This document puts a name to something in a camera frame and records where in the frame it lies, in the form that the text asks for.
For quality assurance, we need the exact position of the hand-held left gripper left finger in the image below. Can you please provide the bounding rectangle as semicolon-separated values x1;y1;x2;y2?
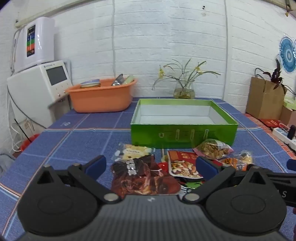
36;155;121;205

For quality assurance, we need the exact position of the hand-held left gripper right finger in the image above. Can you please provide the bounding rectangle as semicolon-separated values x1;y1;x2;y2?
183;156;270;205

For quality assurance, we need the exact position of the pink-edged clear peanut packet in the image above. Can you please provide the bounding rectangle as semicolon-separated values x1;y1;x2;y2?
193;138;234;160

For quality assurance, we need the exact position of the red mixed nut packet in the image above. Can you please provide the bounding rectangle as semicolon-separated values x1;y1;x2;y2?
167;150;204;178

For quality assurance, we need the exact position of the green cardboard box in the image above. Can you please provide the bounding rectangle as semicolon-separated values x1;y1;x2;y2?
130;98;238;149

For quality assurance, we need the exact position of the clear orange snack packet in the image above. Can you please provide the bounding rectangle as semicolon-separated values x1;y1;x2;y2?
220;151;253;171

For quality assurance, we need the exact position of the clear packet with yellow label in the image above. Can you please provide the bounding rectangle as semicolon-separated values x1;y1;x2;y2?
113;143;155;163

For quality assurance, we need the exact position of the small red white packet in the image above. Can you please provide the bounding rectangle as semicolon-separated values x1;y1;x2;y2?
158;162;170;175

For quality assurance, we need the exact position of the dark red dates packet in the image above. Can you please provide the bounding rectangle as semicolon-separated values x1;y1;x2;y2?
110;155;181;195

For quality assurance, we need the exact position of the white power strip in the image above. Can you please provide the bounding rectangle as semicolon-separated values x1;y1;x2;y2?
272;126;296;150

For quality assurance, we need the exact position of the blue checked tablecloth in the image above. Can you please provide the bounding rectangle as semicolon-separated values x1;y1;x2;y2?
0;97;296;241

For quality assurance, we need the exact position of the red checked cloth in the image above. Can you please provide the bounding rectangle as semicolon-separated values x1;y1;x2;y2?
245;113;296;160

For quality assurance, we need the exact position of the red envelope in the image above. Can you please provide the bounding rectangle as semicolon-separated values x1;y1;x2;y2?
260;119;281;128

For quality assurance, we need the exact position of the small cardboard box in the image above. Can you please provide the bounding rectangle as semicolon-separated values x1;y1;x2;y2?
280;105;296;127

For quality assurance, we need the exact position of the orange plastic basin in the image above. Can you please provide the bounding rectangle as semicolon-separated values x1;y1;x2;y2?
65;78;138;113

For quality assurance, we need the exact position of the brown paper bag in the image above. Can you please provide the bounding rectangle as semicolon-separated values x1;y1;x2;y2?
245;68;288;120

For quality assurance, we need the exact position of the red bucket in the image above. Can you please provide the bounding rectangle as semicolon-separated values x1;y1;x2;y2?
20;133;40;152

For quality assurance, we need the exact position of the glass vase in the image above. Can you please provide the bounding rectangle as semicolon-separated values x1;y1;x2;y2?
173;80;195;99

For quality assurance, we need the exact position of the metal bowl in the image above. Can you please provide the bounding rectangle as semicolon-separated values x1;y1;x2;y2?
111;74;124;87

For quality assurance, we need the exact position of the white appliance with screen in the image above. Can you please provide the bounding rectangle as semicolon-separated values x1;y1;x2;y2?
7;60;73;129

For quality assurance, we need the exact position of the yellow flowering plant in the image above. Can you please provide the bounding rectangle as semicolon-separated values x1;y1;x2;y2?
152;58;221;91

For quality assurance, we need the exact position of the blue patterned decorative plate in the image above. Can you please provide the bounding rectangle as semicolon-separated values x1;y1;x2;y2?
277;35;296;74

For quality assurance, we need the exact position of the white water purifier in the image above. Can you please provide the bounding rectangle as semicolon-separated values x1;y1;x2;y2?
10;17;56;72

